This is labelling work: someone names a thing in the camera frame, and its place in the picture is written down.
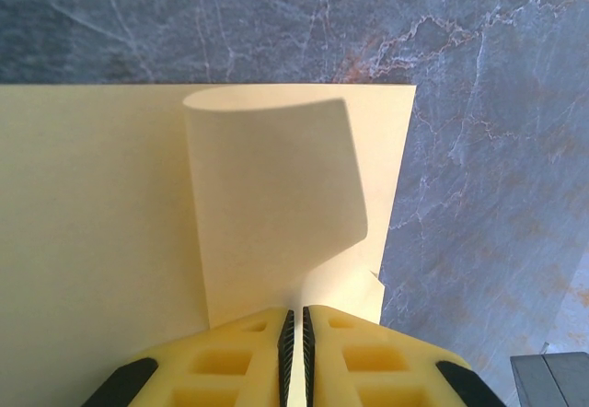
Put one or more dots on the yellow paper sheet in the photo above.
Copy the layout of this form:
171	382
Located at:
92	195

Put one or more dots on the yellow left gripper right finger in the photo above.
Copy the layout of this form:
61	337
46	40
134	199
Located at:
377	365

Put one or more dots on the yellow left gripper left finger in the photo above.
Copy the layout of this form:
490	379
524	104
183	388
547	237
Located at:
221	365

